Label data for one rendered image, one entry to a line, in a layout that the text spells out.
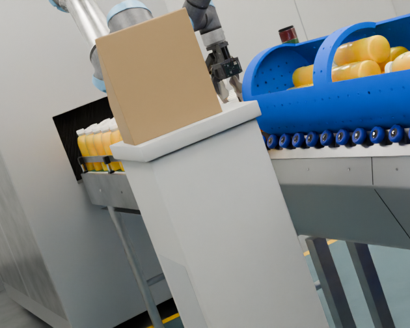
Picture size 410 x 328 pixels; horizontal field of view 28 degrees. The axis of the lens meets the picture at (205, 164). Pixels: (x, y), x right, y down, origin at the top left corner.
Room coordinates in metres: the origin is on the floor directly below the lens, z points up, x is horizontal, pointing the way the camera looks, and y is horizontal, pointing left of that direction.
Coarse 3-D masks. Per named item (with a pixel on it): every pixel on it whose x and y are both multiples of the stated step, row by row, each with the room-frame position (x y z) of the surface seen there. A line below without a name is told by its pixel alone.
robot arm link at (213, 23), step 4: (212, 4) 2.70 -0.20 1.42; (208, 8) 2.69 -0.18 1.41; (212, 8) 2.70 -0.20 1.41; (208, 12) 2.68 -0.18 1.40; (212, 12) 2.69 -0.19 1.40; (216, 12) 2.71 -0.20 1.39; (208, 16) 2.67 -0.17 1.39; (212, 16) 2.69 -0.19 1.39; (216, 16) 2.70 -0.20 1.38; (208, 20) 2.67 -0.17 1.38; (212, 20) 2.69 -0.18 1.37; (216, 20) 2.70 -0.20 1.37; (208, 24) 2.68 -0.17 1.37; (212, 24) 2.69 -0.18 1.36; (216, 24) 2.69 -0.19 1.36; (220, 24) 2.71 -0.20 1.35; (204, 28) 2.69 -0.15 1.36; (208, 28) 2.69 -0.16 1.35; (212, 28) 2.69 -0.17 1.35; (216, 28) 2.69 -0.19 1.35; (200, 32) 2.71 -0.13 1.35; (204, 32) 2.69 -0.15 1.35; (208, 32) 2.69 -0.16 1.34
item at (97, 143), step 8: (80, 136) 4.01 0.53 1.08; (88, 136) 3.89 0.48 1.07; (96, 136) 3.77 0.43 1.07; (104, 136) 3.66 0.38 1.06; (112, 136) 3.54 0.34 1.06; (120, 136) 3.43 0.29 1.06; (80, 144) 4.00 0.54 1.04; (88, 144) 3.88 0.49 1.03; (96, 144) 3.77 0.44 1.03; (104, 144) 3.66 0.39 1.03; (88, 152) 3.99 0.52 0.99; (96, 152) 3.88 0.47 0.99; (104, 152) 3.76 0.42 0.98; (88, 168) 4.01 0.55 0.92; (96, 168) 3.89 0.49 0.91; (104, 168) 3.77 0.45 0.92; (112, 168) 3.66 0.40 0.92; (120, 168) 3.56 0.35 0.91
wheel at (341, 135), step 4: (340, 132) 2.15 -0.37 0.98; (344, 132) 2.13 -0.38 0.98; (348, 132) 2.13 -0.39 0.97; (336, 136) 2.16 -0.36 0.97; (340, 136) 2.14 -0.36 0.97; (344, 136) 2.12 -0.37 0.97; (348, 136) 2.13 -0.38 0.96; (336, 140) 2.15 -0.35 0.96; (340, 140) 2.13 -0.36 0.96; (344, 140) 2.12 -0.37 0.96; (348, 140) 2.13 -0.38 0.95; (340, 144) 2.14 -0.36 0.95; (344, 144) 2.14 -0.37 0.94
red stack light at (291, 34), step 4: (292, 28) 3.07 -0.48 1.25; (280, 32) 3.08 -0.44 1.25; (284, 32) 3.06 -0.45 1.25; (288, 32) 3.06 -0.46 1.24; (292, 32) 3.06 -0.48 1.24; (280, 36) 3.08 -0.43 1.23; (284, 36) 3.07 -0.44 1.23; (288, 36) 3.06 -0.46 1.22; (292, 36) 3.06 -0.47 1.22; (296, 36) 3.07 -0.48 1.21; (284, 40) 3.07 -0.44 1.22; (288, 40) 3.06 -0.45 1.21
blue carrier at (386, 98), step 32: (352, 32) 2.12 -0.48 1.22; (384, 32) 2.18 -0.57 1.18; (256, 64) 2.46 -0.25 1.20; (288, 64) 2.56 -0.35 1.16; (320, 64) 2.10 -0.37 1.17; (256, 96) 2.41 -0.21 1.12; (288, 96) 2.25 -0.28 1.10; (320, 96) 2.11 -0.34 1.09; (352, 96) 1.99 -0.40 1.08; (384, 96) 1.88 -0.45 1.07; (288, 128) 2.36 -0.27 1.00; (320, 128) 2.23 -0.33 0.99; (352, 128) 2.12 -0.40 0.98; (384, 128) 2.03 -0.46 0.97
